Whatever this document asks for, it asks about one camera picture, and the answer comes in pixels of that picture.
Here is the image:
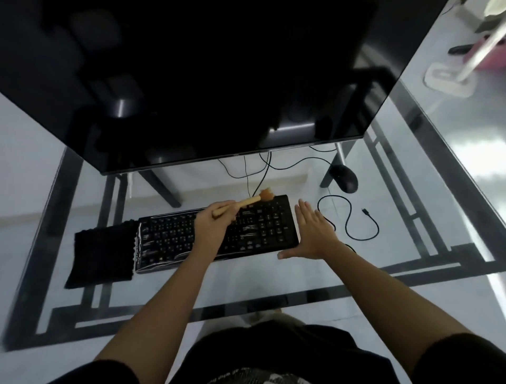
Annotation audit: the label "person's left hand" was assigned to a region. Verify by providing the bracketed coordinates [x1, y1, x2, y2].
[192, 201, 240, 258]

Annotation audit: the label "person's right hand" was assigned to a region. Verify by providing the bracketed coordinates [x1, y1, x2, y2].
[278, 199, 345, 261]

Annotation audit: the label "wooden cleaning brush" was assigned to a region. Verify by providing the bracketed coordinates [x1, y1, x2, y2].
[212, 189, 276, 218]

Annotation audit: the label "person's left forearm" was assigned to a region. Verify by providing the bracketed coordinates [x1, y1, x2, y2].
[94, 246, 222, 364]

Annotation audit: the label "person's right forearm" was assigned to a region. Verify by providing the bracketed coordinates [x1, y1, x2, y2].
[323, 241, 472, 377]

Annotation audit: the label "black computer keyboard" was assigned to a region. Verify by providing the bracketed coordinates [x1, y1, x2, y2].
[134, 194, 300, 275]

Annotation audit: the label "black monitor stand leg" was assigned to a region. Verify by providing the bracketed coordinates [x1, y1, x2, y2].
[136, 169, 183, 209]
[319, 139, 357, 189]

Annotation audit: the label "black computer mouse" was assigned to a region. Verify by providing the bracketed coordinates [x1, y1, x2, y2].
[329, 164, 359, 194]

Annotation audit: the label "person's black shirt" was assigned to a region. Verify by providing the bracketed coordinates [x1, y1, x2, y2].
[49, 320, 506, 384]

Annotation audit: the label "black cloth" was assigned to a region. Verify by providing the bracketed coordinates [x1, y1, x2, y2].
[65, 220, 140, 290]

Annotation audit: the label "large black monitor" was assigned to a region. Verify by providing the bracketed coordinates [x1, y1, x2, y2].
[0, 0, 449, 176]

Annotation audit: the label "white floor stand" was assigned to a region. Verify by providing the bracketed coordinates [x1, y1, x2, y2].
[423, 25, 506, 99]

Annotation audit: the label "black monitor cables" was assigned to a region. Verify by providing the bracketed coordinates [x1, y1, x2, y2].
[217, 146, 339, 198]

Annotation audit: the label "black mouse cable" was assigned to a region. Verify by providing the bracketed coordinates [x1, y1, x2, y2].
[317, 195, 380, 254]

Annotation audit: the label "black table frame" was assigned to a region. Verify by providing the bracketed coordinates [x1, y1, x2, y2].
[0, 79, 506, 353]

